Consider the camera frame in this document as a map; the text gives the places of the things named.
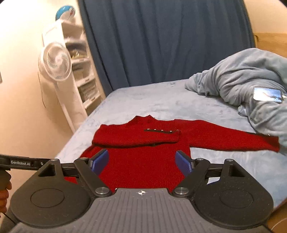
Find red knit sweater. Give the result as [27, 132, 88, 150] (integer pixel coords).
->
[74, 116, 280, 191]

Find left hand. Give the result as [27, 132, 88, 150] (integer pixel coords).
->
[0, 182, 12, 214]

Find light blue bed sheet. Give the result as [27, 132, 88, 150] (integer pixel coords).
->
[57, 80, 286, 207]

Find white storage shelf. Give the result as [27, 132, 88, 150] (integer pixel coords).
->
[42, 20, 105, 120]

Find silver label on blanket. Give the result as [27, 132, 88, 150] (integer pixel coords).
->
[253, 87, 284, 103]

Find grey-blue fleece blanket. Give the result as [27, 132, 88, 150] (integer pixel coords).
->
[185, 48, 286, 155]

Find white standing fan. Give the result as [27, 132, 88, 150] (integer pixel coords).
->
[38, 42, 87, 132]

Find dark blue curtain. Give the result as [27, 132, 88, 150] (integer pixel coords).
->
[78, 1, 255, 95]

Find wooden bed headboard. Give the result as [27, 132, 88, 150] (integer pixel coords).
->
[253, 33, 287, 58]

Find blue white Doraemon toy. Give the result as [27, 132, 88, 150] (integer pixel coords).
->
[55, 5, 75, 22]

